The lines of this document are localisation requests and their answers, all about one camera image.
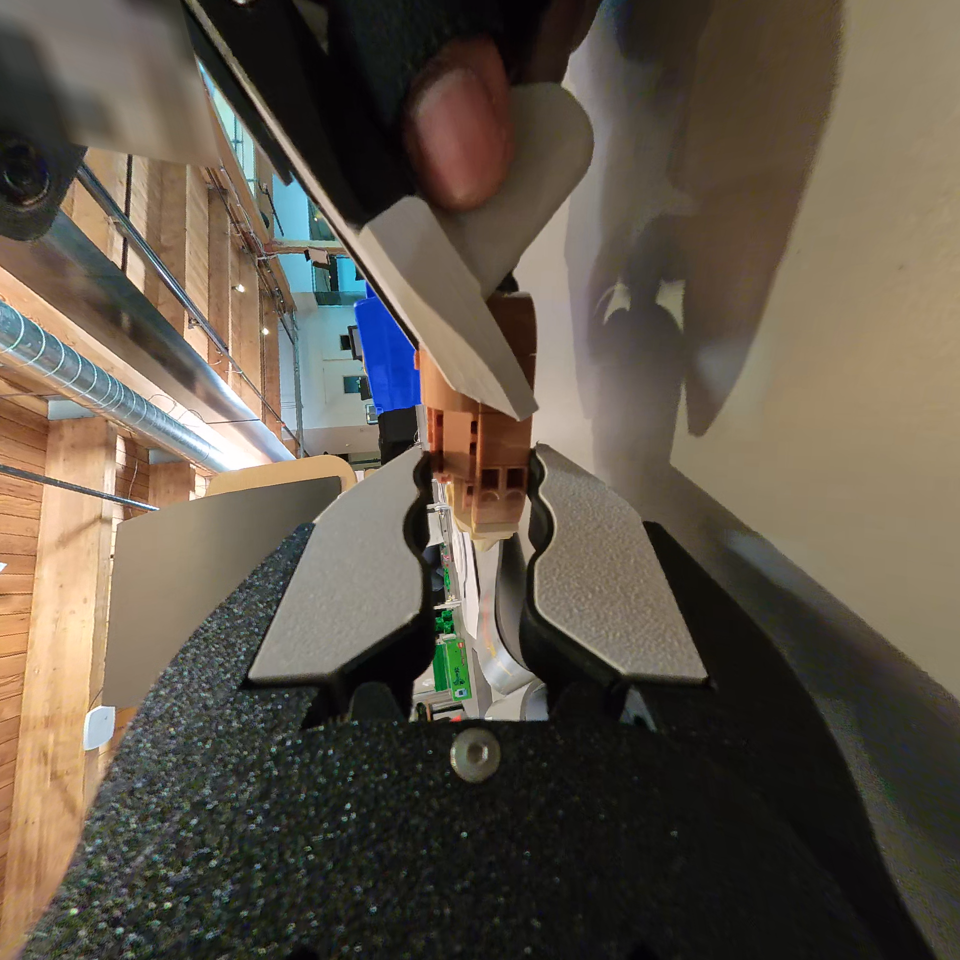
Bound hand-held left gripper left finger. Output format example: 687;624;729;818
246;448;440;710

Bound brown brick toy head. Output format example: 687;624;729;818
416;291;541;558

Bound person's right hand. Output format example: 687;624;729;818
403;0;601;213

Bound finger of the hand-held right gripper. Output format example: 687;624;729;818
352;195;541;421
30;0;220;168

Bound blue plastic bin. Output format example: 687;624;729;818
354;283;423;415

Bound grey desk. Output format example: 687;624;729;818
517;0;960;960

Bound spiral metal duct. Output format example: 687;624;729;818
0;300;297;475

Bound wooden back chair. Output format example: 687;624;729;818
206;453;357;496

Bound grey flat panel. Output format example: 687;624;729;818
102;474;357;710

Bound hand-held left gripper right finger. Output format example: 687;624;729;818
516;442;712;710

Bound smooth grey pipe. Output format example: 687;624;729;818
0;213;295;455

